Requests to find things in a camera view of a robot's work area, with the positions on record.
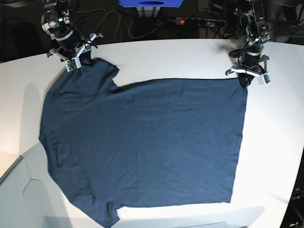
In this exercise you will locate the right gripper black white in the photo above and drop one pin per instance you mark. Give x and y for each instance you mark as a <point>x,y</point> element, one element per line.
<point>73,45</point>

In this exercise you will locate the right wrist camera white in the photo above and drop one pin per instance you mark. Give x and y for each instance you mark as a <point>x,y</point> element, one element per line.
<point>72,64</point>

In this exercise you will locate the blue box with oval hole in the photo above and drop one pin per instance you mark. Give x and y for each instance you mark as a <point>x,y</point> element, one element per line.
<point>150,3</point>

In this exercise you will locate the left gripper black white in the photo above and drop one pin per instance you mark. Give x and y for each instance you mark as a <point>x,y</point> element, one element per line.
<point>250,63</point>

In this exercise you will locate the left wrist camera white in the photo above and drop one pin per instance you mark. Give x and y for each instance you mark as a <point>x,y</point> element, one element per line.
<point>264,79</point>

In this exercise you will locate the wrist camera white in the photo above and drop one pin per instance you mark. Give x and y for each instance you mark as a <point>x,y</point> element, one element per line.
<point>264,79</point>
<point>72,64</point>

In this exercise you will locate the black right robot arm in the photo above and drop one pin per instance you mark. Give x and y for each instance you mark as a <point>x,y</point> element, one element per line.
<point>56,20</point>

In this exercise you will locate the white power strip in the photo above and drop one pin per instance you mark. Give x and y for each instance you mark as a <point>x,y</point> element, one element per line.
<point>201,22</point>

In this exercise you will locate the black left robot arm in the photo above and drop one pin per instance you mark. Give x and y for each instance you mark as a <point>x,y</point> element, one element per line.
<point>252,23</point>

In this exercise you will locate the dark blue T-shirt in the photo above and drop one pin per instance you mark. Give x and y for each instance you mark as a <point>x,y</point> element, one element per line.
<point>164,142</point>

